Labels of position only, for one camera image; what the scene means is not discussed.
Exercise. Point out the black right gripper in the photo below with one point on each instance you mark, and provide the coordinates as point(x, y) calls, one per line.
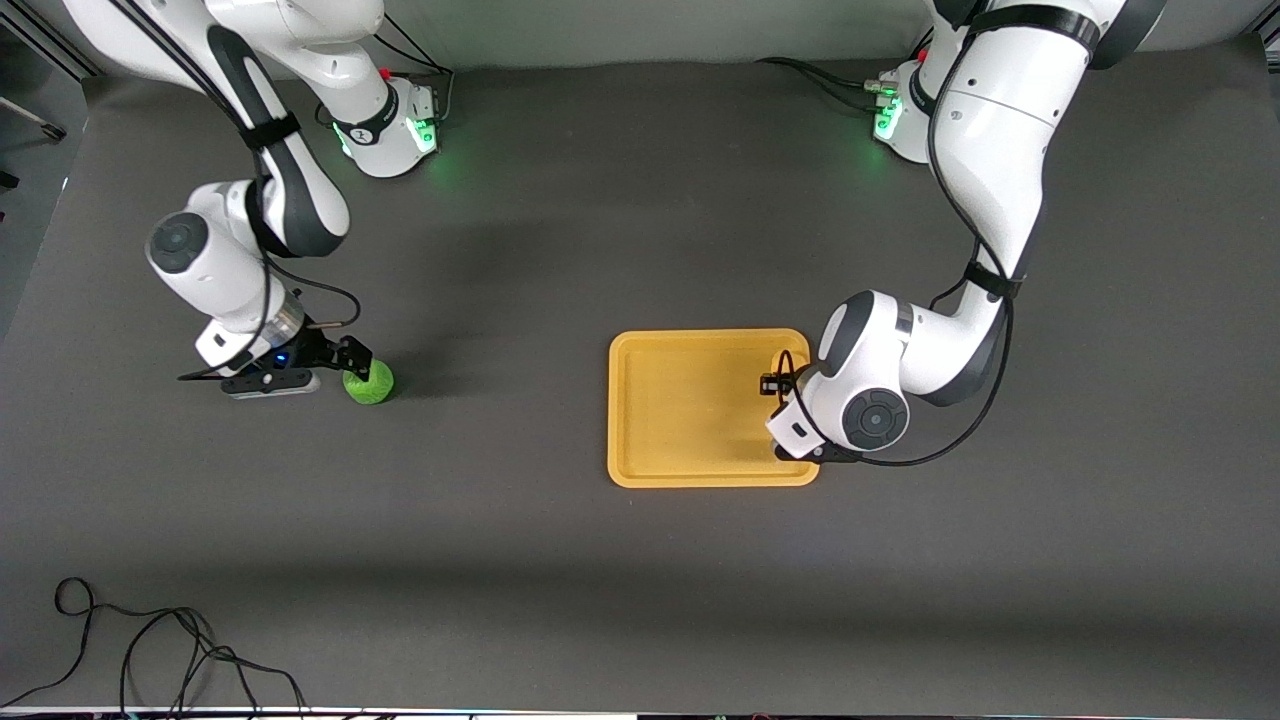
point(318, 349)

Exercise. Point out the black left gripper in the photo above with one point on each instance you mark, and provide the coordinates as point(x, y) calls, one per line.
point(771, 384)

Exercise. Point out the green apple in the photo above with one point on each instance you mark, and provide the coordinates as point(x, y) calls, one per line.
point(372, 384)

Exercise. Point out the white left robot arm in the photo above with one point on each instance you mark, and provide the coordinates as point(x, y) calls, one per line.
point(1000, 130)

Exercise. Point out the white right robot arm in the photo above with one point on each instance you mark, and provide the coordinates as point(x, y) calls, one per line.
point(220, 270)

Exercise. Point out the yellow plastic tray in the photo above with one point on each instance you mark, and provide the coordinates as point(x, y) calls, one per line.
point(690, 420)

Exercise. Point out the dark grey table cover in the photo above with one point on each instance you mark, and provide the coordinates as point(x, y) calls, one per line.
point(640, 600)

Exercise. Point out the dark aluminium frame rail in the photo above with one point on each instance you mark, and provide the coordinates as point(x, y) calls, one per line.
point(60, 50)

